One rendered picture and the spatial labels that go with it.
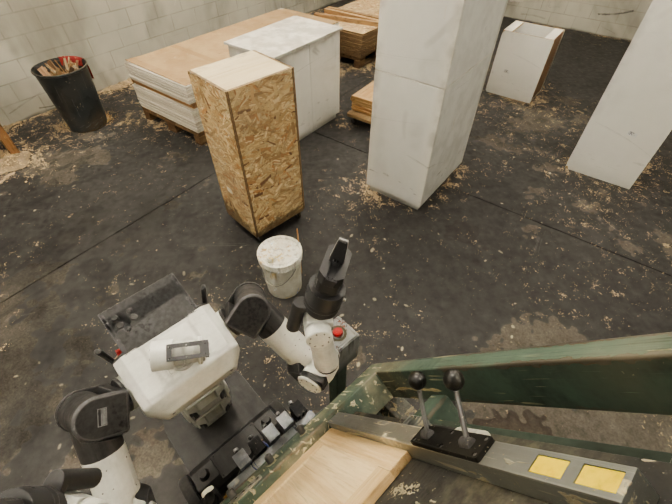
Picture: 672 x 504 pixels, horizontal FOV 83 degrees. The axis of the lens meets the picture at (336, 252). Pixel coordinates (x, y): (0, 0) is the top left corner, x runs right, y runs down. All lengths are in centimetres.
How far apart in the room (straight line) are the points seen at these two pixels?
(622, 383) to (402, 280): 218
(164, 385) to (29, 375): 207
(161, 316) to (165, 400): 20
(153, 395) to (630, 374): 94
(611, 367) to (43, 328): 308
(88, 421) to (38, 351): 212
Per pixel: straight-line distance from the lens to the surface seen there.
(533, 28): 583
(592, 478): 60
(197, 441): 222
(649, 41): 403
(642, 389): 79
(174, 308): 106
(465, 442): 74
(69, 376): 290
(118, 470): 109
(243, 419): 219
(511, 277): 311
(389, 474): 91
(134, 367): 104
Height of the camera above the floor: 219
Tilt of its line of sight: 47 degrees down
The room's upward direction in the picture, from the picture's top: straight up
